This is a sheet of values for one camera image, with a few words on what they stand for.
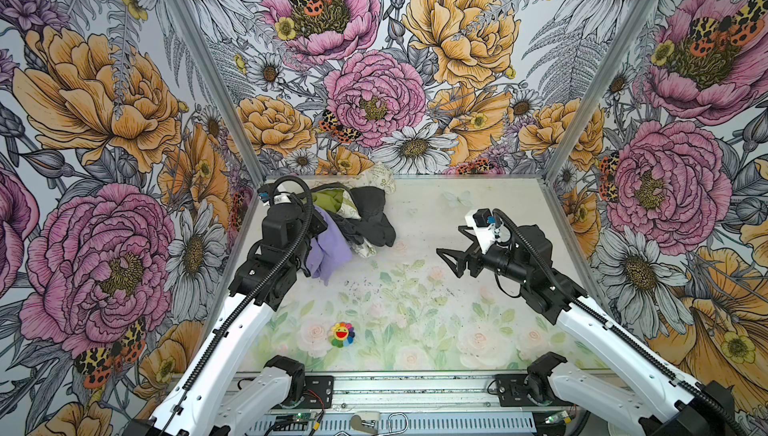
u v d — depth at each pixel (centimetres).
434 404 73
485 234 63
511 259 62
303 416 71
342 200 89
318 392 73
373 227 99
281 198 60
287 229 50
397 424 71
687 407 39
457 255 64
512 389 74
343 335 82
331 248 77
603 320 48
